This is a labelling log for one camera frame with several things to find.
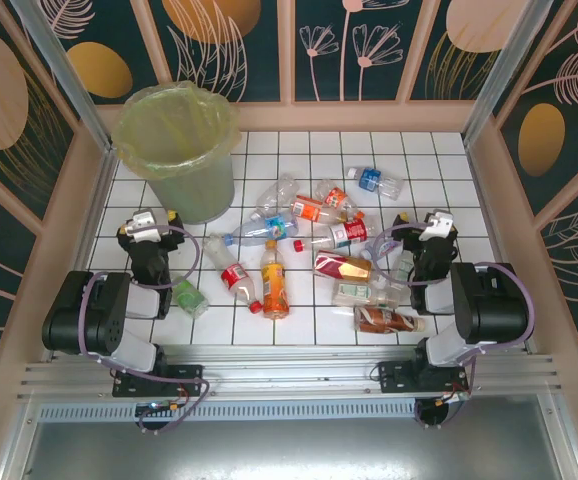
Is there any aluminium frame post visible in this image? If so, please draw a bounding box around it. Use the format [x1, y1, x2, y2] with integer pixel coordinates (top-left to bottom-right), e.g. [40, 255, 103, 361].
[8, 0, 115, 154]
[461, 0, 555, 146]

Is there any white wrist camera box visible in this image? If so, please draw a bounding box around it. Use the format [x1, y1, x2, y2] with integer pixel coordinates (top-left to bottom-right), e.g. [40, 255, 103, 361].
[117, 209, 164, 241]
[422, 211, 456, 239]

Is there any white green label square bottle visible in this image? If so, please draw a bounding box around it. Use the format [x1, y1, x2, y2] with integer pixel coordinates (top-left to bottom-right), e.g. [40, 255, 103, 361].
[331, 278, 406, 310]

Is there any small green label bottle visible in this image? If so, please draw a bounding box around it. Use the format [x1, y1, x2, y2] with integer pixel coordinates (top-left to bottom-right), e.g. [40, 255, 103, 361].
[387, 248, 416, 287]

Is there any grey plastic waste bin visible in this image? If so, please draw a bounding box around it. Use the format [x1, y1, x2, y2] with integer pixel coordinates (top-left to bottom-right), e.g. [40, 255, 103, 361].
[144, 149, 236, 225]

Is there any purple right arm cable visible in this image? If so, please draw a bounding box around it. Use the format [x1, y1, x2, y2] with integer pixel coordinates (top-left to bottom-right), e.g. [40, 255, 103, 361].
[370, 222, 535, 431]

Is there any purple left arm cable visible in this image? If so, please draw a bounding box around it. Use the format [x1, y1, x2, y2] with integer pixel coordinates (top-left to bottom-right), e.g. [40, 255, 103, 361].
[81, 223, 211, 437]

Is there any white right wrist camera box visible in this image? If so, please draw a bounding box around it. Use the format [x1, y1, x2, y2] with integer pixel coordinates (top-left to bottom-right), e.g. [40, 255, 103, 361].
[422, 211, 456, 239]

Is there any orange juice bottle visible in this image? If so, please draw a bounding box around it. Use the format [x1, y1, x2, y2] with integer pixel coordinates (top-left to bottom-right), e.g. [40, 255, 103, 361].
[260, 239, 291, 321]

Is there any red label red cap bottle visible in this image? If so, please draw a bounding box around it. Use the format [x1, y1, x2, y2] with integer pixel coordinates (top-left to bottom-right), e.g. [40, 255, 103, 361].
[202, 233, 265, 315]

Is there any small crushed clear bottle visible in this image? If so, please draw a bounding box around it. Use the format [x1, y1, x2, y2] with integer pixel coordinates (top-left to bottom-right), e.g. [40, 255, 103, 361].
[365, 237, 401, 262]

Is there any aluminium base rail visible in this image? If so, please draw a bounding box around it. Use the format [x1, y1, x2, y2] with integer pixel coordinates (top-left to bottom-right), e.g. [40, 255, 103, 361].
[16, 344, 563, 401]

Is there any blue label white cap bottle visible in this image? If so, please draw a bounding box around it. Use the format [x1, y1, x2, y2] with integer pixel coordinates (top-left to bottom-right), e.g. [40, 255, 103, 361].
[346, 166, 405, 201]

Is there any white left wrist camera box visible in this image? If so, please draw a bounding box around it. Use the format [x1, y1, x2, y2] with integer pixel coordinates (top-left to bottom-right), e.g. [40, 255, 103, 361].
[117, 209, 164, 241]

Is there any orange white label clear bottle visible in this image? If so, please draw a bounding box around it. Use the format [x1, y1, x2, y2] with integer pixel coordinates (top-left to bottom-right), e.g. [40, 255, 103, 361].
[290, 196, 350, 224]

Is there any grey metal sheet panel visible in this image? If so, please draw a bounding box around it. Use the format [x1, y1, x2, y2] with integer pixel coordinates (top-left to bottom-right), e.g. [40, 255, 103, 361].
[0, 394, 578, 480]

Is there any brown coffee drink bottle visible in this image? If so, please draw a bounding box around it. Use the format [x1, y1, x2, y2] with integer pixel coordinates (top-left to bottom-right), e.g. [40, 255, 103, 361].
[352, 304, 427, 336]

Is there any bin with green liner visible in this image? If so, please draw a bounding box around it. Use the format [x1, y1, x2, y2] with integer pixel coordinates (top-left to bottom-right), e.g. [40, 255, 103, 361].
[111, 79, 243, 182]

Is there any wide green label bottle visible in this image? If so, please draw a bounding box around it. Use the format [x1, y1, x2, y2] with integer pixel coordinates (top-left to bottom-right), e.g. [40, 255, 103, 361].
[170, 277, 211, 321]

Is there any slotted grey cable duct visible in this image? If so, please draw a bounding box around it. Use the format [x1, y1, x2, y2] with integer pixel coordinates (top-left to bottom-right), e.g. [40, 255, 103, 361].
[37, 402, 470, 422]

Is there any small electronics board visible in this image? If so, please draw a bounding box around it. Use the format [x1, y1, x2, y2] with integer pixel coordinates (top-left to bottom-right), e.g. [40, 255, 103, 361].
[436, 388, 472, 405]
[135, 399, 186, 417]

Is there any clear bottle without label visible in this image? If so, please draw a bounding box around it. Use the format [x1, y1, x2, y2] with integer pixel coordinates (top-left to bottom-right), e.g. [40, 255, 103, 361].
[255, 173, 301, 211]

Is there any red gold label tea bottle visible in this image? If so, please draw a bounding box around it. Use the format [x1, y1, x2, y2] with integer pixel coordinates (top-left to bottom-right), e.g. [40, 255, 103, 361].
[312, 251, 388, 284]

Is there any red white label bottle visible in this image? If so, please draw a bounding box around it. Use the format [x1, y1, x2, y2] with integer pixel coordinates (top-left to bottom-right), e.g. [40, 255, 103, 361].
[310, 217, 379, 251]

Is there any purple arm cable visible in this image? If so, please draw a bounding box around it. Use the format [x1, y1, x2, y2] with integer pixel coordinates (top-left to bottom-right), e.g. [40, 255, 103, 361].
[370, 222, 535, 431]
[81, 223, 211, 437]

